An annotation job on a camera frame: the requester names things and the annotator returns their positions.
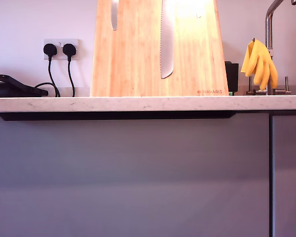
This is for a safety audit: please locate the wide grey cabinet door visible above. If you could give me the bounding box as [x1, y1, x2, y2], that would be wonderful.
[0, 113, 271, 237]

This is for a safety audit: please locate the wooden magnetic knife block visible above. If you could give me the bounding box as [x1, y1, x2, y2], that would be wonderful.
[89, 0, 229, 97]

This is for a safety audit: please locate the black plug cable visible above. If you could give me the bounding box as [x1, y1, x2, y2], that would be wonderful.
[48, 54, 61, 98]
[67, 55, 76, 98]

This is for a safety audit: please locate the narrow grey cabinet door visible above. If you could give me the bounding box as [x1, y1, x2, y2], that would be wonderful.
[272, 115, 296, 237]

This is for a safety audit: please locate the black mains plug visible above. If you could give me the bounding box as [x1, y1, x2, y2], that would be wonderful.
[62, 43, 77, 57]
[43, 43, 58, 56]

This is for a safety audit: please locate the yellow rubber glove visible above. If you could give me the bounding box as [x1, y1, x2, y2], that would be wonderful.
[240, 38, 279, 91]

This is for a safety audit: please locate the long serrated bread knife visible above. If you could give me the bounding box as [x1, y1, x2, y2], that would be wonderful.
[159, 0, 175, 79]

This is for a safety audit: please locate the black appliance cable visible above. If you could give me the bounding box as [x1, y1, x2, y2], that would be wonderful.
[34, 82, 59, 98]

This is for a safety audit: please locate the black container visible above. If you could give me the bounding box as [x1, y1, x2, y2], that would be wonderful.
[224, 61, 239, 96]

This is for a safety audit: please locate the black cabinet handle rail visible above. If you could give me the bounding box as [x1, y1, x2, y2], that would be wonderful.
[0, 111, 237, 121]

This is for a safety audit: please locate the small steel knife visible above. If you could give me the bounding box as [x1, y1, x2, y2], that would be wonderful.
[111, 0, 119, 31]

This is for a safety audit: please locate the white double wall socket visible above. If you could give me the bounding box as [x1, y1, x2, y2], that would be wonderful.
[43, 39, 80, 61]

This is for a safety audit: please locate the black countertop appliance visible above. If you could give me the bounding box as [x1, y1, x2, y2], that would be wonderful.
[0, 74, 49, 98]

